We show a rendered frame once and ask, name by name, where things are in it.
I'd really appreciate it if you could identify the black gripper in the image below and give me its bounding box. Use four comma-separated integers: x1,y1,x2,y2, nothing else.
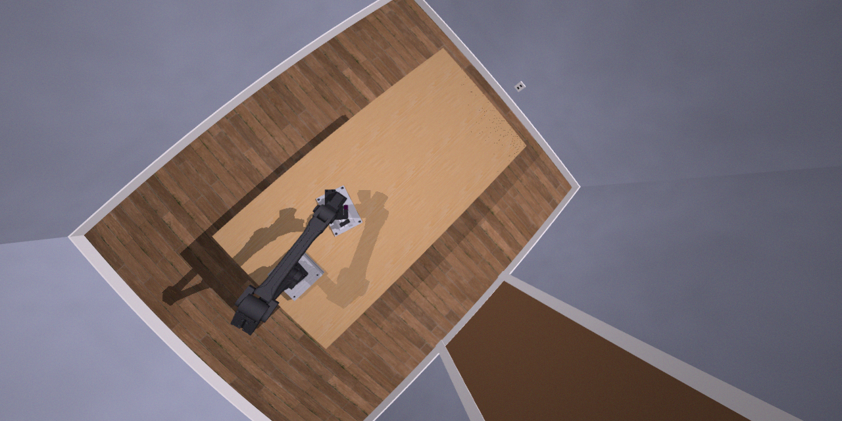
335,205,348,220

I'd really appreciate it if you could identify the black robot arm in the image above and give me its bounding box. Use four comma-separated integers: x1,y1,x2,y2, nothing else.
231,189,347,335

